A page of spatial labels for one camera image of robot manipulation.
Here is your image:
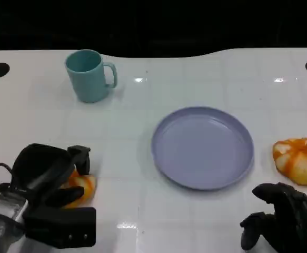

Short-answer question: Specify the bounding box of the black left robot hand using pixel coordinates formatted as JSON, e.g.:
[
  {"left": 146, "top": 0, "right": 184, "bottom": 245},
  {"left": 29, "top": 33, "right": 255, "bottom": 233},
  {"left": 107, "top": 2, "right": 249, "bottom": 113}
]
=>
[{"left": 11, "top": 143, "right": 91, "bottom": 209}]

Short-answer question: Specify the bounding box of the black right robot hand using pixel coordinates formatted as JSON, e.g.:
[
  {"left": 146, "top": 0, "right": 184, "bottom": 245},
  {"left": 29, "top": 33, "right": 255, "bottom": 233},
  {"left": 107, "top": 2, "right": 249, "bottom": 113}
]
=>
[{"left": 239, "top": 182, "right": 307, "bottom": 253}]

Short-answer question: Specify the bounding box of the pale green mug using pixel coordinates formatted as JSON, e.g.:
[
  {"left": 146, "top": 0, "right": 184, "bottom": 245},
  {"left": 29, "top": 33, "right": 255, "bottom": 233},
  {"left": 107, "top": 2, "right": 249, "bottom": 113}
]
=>
[{"left": 64, "top": 49, "right": 118, "bottom": 103}]

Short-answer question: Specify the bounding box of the orange and white bread roll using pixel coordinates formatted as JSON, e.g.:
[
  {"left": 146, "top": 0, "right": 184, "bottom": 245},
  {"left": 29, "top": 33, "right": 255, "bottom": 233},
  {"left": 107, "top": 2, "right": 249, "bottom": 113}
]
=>
[
  {"left": 272, "top": 137, "right": 307, "bottom": 187},
  {"left": 60, "top": 168, "right": 97, "bottom": 209}
]

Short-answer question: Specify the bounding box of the lilac plate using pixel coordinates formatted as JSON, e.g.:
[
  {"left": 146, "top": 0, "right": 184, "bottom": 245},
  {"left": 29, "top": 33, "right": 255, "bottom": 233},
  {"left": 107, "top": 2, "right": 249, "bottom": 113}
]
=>
[{"left": 151, "top": 106, "right": 255, "bottom": 191}]

